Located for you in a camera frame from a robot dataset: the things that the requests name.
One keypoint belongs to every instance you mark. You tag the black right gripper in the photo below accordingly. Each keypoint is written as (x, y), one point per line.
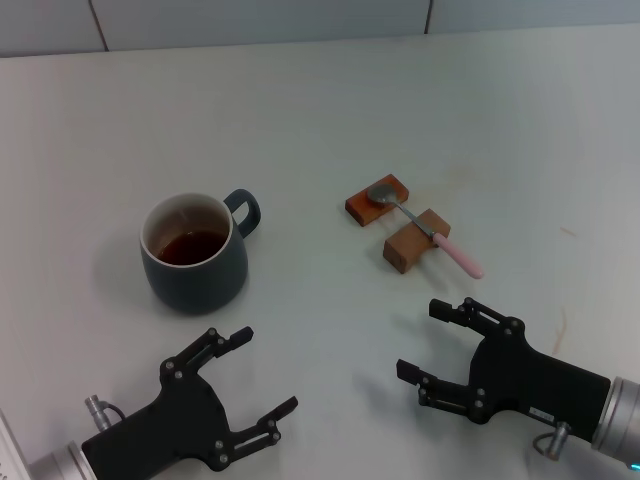
(540, 385)

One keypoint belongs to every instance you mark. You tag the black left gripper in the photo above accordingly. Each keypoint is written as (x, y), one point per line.
(165, 430)

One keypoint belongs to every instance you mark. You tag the dark grey coffee mug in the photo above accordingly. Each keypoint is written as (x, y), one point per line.
(195, 285)

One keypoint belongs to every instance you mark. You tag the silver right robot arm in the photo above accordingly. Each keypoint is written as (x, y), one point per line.
(622, 420)

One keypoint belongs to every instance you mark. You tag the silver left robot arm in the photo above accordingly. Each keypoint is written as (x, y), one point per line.
(60, 465)

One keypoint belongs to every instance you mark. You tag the light arched wooden block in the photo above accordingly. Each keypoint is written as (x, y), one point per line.
(407, 245)

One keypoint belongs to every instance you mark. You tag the flat reddish wooden block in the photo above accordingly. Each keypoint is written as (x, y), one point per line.
(362, 207)

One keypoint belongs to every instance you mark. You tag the white robot body panel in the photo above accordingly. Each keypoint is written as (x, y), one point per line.
(10, 450)

